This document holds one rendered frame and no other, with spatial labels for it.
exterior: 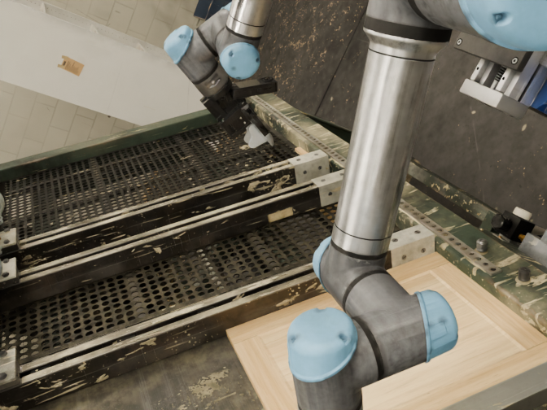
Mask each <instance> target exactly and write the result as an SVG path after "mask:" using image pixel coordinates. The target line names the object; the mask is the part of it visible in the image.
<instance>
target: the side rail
mask: <svg viewBox="0 0 547 410"><path fill-rule="evenodd" d="M215 123H218V121H217V120H216V118H215V117H214V116H213V115H212V114H211V113H210V111H209V110H208V109H203V110H200V111H195V112H191V113H189V114H185V115H182V116H177V117H173V118H170V119H167V120H161V121H158V122H155V123H152V124H146V125H143V126H140V127H137V128H133V129H128V130H125V131H122V132H119V133H113V134H110V135H107V136H103V137H98V138H95V139H91V140H88V141H85V142H79V143H77V144H73V145H70V146H65V147H61V148H58V149H54V150H49V151H46V152H43V153H40V154H36V155H31V156H28V157H24V158H21V159H16V160H12V161H9V162H6V163H3V164H0V182H4V181H9V180H11V179H15V178H18V177H23V176H27V175H29V174H33V173H35V172H41V171H44V170H47V169H51V168H56V167H58V166H62V165H65V164H70V163H74V162H76V161H80V160H83V159H88V158H91V157H95V156H98V155H103V154H106V153H109V152H113V151H115V150H121V149H124V148H127V147H130V146H136V145H138V144H142V143H145V142H150V141H153V140H156V139H160V138H162V137H168V136H171V135H174V134H177V133H183V132H185V131H189V130H192V129H197V128H200V127H203V126H207V125H210V124H215Z"/></svg>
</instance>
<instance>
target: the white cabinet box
mask: <svg viewBox="0 0 547 410"><path fill-rule="evenodd" d="M0 80H1V81H5V82H8V83H11V84H13V85H18V86H20V87H23V88H26V89H30V90H33V91H36V92H38V93H41V94H45V95H48V96H51V97H53V98H57V99H61V100H64V101H66V102H69V103H73V104H76V105H78V106H81V107H85V108H88V109H90V110H93V111H98V112H101V113H103V114H106V115H109V116H113V117H116V118H118V119H121V120H125V121H128V122H131V123H134V124H138V125H141V126H143V125H146V124H152V123H155V122H158V121H161V120H167V119H170V118H173V117H177V116H182V115H185V114H189V113H191V112H195V111H200V110H203V109H207V108H206V107H205V106H204V105H203V104H202V103H201V102H200V99H201V98H202V97H203V95H202V94H201V93H200V92H199V91H198V90H197V88H196V87H195V86H194V85H193V83H192V82H191V81H190V80H189V79H188V78H187V76H186V75H185V74H184V73H183V72H182V70H181V69H180V68H179V67H178V66H177V65H176V64H174V62H173V60H172V59H171V58H170V56H169V55H168V54H167V52H166V51H165V50H164V49H162V48H159V47H157V46H153V45H152V44H149V43H147V42H144V41H141V40H139V39H137V38H135V37H131V36H129V35H127V34H124V33H121V32H119V31H116V30H115V29H112V28H109V27H107V26H104V25H102V24H99V23H96V22H94V21H92V20H88V19H86V18H84V17H81V16H79V15H76V14H73V13H72V12H69V11H65V10H64V9H61V8H59V7H56V6H53V5H51V4H49V3H47V2H43V1H41V0H0Z"/></svg>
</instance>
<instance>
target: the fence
mask: <svg viewBox="0 0 547 410"><path fill-rule="evenodd" d="M545 403H547V361H546V362H544V363H543V364H540V365H537V366H536V367H534V368H532V369H529V370H527V371H525V372H523V373H520V374H518V375H516V376H514V377H511V378H509V379H507V380H505V381H503V382H500V383H498V384H496V385H494V386H491V387H489V388H488V389H485V390H482V391H480V392H479V393H476V394H474V395H472V396H470V397H467V398H465V399H463V400H460V401H458V402H456V403H454V404H451V405H449V406H448V407H446V408H442V409H440V410H533V409H535V408H538V407H540V406H541V405H543V404H545Z"/></svg>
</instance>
